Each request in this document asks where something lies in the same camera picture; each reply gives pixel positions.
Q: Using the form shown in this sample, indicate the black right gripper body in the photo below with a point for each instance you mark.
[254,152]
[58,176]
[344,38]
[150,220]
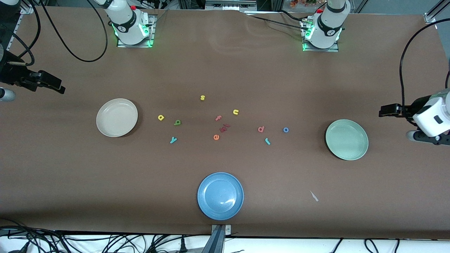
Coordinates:
[13,73]

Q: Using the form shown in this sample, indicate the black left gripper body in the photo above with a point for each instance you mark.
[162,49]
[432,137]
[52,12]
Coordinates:
[413,106]

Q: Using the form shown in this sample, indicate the green plate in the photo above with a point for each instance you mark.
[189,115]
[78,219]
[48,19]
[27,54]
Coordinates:
[347,140]

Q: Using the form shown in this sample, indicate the beige plate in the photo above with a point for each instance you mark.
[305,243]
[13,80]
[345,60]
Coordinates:
[117,117]

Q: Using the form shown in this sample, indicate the white paper scrap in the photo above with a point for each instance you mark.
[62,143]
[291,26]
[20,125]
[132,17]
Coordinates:
[314,196]

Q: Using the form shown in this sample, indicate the orange foliage decoration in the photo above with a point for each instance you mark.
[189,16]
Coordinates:
[302,2]

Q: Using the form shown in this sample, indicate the brown table cover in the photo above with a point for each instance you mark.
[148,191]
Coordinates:
[225,63]

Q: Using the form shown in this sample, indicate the blue plate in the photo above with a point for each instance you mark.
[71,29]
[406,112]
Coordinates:
[220,196]

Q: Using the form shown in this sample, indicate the grey metal box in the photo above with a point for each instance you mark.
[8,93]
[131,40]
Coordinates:
[230,4]

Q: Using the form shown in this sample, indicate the black power plug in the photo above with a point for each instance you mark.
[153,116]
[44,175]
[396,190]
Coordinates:
[182,246]

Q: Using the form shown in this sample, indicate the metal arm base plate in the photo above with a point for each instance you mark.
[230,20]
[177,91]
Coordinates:
[149,41]
[334,49]

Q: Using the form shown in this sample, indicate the silver mounting bracket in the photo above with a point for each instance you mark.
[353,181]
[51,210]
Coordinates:
[227,230]

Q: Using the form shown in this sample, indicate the dark camera pole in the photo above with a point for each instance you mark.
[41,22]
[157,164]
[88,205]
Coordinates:
[216,242]

